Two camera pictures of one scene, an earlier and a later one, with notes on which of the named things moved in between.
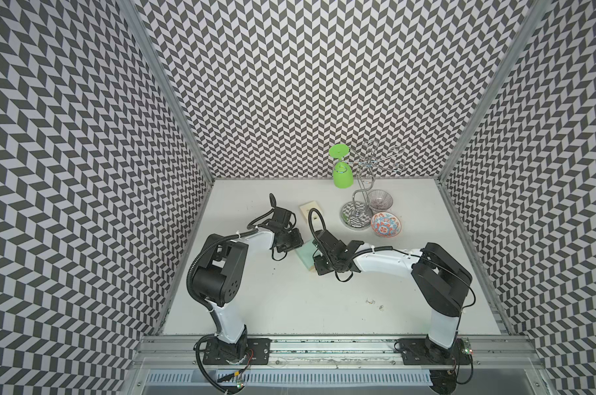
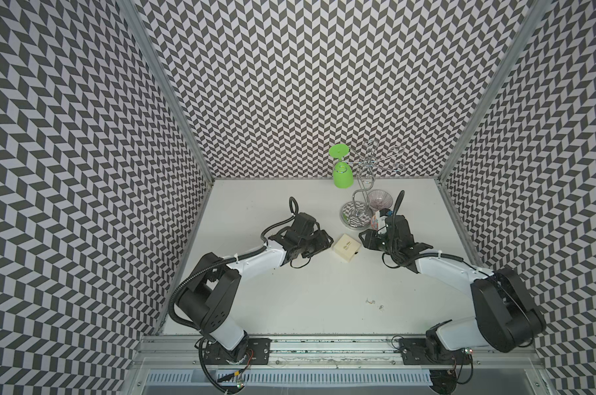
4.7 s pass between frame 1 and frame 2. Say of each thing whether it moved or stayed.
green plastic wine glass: stayed
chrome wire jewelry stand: stayed
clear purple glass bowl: stayed
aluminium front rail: stayed
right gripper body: moved
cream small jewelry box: moved
